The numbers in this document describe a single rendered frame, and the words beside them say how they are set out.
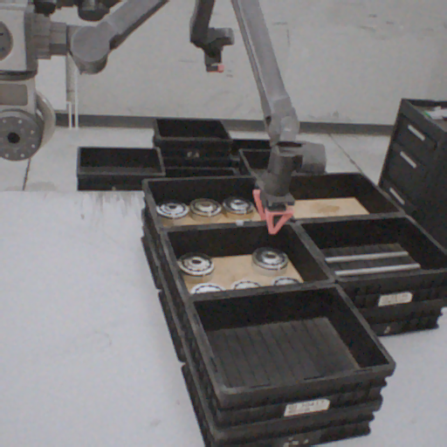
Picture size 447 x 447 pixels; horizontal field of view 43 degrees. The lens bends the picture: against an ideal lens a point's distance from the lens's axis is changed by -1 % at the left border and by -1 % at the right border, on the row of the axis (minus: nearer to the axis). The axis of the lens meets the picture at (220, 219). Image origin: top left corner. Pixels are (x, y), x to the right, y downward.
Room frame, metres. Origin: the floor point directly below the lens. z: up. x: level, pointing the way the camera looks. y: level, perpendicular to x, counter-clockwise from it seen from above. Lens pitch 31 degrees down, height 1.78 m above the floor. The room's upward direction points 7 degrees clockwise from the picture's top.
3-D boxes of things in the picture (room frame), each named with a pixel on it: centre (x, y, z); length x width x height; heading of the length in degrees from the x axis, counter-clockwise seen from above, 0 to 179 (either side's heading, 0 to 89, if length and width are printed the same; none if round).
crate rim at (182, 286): (1.26, -0.08, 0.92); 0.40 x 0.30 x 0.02; 110
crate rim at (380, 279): (1.40, -0.45, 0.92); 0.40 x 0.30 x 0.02; 110
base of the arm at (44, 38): (1.21, 0.41, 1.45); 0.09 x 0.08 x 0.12; 15
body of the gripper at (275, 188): (1.20, -0.12, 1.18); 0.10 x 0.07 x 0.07; 20
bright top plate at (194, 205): (1.61, 0.05, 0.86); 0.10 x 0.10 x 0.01
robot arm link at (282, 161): (1.21, -0.13, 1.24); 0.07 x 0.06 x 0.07; 104
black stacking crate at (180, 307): (1.26, -0.08, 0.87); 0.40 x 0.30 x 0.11; 110
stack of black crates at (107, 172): (2.42, 0.50, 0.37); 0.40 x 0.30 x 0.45; 105
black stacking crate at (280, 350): (0.98, -0.18, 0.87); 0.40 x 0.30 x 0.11; 110
